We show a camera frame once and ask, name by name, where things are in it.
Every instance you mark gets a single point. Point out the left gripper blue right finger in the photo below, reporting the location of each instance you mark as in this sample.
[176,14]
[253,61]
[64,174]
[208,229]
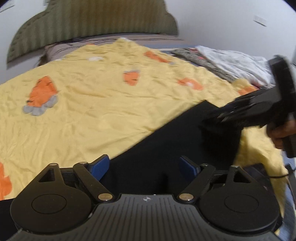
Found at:
[199,177]

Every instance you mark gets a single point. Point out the yellow carrot print quilt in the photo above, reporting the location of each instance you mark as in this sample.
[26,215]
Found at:
[97,100]

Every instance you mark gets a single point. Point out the patterned clothes pile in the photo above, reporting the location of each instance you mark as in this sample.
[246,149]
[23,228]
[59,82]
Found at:
[230,65]

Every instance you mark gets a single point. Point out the white wall socket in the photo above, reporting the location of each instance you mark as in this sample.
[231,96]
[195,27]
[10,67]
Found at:
[260,20]

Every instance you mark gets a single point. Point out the striped brown pillow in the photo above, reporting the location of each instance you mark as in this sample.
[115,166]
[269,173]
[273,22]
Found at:
[155,41]

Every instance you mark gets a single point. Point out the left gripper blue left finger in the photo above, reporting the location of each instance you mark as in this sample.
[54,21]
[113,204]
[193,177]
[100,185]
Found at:
[89,175]

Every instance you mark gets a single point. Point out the person right hand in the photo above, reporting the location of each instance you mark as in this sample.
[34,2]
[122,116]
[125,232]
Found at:
[277,134]

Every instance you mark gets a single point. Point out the black pants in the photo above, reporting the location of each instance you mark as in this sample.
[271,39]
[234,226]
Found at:
[149,167]

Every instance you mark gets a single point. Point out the olive padded headboard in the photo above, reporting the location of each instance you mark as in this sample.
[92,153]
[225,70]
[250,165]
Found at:
[67,20]

